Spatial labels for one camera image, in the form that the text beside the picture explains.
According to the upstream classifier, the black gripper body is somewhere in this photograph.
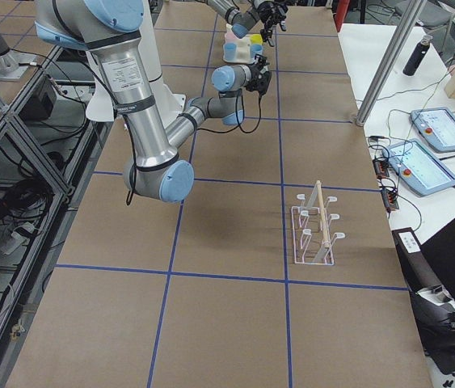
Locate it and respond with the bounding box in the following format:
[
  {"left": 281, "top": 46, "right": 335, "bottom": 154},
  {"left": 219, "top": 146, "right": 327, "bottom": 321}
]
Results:
[
  {"left": 247, "top": 64, "right": 272, "bottom": 94},
  {"left": 259, "top": 2, "right": 288, "bottom": 27}
]

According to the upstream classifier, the yellow plastic cup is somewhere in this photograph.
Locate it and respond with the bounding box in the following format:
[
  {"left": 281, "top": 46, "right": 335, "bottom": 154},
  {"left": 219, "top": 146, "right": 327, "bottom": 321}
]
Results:
[{"left": 250, "top": 34, "right": 263, "bottom": 44}]

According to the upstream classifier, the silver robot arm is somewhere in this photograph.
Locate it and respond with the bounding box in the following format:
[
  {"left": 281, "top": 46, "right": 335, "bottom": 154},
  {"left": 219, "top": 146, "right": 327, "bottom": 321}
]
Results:
[
  {"left": 35, "top": 1, "right": 272, "bottom": 203},
  {"left": 202, "top": 0, "right": 289, "bottom": 47}
]

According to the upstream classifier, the pink plastic cup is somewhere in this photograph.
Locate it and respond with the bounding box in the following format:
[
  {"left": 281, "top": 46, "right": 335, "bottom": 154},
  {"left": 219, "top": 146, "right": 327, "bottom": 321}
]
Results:
[{"left": 224, "top": 32, "right": 237, "bottom": 43}]

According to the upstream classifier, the light blue plastic cup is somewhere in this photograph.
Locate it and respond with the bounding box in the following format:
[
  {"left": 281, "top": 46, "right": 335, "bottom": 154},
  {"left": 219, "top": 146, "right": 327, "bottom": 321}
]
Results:
[{"left": 223, "top": 42, "right": 237, "bottom": 63}]

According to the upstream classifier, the cream serving tray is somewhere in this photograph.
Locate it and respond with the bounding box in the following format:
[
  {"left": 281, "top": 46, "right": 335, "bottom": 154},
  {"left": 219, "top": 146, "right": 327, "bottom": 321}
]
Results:
[{"left": 228, "top": 34, "right": 254, "bottom": 64}]

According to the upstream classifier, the black water bottle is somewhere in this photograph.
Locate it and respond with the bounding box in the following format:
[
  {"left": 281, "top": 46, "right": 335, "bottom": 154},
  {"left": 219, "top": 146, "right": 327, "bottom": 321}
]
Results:
[{"left": 402, "top": 34, "right": 433, "bottom": 76}]

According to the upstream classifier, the far teach pendant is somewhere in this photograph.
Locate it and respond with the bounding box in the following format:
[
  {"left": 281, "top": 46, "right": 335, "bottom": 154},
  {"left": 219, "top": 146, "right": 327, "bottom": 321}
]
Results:
[{"left": 410, "top": 107, "right": 455, "bottom": 153}]

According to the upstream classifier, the teach pendant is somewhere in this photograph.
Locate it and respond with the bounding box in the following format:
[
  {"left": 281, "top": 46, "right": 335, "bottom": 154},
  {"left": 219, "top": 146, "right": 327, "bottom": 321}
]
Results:
[
  {"left": 382, "top": 139, "right": 455, "bottom": 196},
  {"left": 410, "top": 107, "right": 455, "bottom": 153}
]

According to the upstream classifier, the near teach pendant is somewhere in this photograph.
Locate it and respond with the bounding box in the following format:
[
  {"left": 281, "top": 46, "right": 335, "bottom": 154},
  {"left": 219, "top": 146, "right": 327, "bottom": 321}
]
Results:
[{"left": 382, "top": 139, "right": 455, "bottom": 196}]

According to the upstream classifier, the black monitor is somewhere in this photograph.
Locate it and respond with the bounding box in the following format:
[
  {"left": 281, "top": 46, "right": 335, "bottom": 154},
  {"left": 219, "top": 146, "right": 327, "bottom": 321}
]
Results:
[{"left": 392, "top": 218, "right": 455, "bottom": 374}]

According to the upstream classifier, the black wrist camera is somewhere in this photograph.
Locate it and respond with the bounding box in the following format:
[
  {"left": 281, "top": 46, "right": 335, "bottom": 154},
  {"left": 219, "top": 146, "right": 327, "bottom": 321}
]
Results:
[{"left": 251, "top": 54, "right": 269, "bottom": 71}]

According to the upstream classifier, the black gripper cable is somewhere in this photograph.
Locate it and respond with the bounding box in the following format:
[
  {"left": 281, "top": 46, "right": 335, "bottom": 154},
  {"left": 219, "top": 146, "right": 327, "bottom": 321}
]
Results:
[{"left": 194, "top": 91, "right": 263, "bottom": 135}]

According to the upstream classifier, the aluminium frame post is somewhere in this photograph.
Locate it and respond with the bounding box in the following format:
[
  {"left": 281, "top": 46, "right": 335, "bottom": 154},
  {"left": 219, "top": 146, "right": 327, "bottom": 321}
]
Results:
[{"left": 355, "top": 0, "right": 426, "bottom": 127}]

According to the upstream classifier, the white wire cup rack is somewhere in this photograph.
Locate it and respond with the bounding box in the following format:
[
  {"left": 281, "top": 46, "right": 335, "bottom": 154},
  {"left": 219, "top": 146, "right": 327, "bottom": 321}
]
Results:
[{"left": 290, "top": 180, "right": 346, "bottom": 266}]

